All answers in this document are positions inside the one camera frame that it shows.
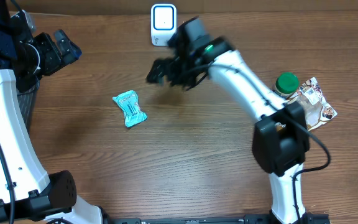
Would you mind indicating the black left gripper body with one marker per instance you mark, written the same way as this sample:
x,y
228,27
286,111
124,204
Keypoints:
x,y
51,57

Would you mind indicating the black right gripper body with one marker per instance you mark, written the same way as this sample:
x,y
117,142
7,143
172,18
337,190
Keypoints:
x,y
181,71

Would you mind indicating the teal snack wrapper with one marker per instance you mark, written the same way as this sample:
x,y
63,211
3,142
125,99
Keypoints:
x,y
129,104

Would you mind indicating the green lid jar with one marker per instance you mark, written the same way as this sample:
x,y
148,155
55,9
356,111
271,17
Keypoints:
x,y
286,84

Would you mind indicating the beige dried food pouch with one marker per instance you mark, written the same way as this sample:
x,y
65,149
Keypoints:
x,y
317,110

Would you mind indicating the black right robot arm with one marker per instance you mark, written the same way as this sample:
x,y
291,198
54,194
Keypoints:
x,y
280,139

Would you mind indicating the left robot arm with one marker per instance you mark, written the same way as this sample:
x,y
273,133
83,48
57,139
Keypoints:
x,y
27,190

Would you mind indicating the white barcode scanner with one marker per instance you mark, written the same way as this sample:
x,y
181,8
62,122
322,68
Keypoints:
x,y
163,23

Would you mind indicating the grey plastic mesh basket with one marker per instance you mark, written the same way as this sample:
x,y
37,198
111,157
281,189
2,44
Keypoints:
x,y
27,102

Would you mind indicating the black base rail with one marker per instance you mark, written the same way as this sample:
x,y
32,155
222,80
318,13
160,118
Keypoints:
x,y
247,219

